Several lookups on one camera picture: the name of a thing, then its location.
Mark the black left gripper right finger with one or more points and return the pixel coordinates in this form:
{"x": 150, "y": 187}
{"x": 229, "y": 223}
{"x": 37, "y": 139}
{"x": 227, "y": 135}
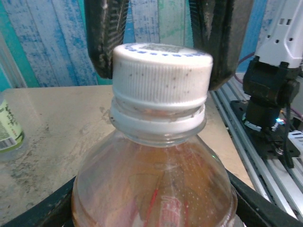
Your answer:
{"x": 255, "y": 210}

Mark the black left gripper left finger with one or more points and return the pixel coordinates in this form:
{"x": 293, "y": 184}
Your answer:
{"x": 47, "y": 212}

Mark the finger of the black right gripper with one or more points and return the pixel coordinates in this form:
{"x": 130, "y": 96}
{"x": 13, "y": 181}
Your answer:
{"x": 220, "y": 35}
{"x": 101, "y": 35}

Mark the white cap with blue print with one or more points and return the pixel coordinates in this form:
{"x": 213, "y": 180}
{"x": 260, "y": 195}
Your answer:
{"x": 161, "y": 75}

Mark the clear bottle with green label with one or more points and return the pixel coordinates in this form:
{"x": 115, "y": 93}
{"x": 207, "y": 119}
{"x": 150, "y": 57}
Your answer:
{"x": 9, "y": 132}

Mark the brown tea plastic bottle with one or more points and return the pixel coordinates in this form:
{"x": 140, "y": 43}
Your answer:
{"x": 154, "y": 184}

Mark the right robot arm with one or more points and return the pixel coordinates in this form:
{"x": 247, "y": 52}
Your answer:
{"x": 267, "y": 82}

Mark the small lit circuit board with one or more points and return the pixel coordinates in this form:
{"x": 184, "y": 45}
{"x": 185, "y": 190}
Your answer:
{"x": 280, "y": 121}

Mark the aluminium mounting rail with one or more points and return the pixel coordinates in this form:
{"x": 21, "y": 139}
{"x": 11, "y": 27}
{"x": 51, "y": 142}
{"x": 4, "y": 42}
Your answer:
{"x": 272, "y": 179}

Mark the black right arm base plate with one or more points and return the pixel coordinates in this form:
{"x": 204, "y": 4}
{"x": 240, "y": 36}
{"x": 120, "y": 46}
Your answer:
{"x": 267, "y": 146}

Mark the aluminium frame post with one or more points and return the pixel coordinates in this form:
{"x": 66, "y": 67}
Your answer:
{"x": 11, "y": 66}

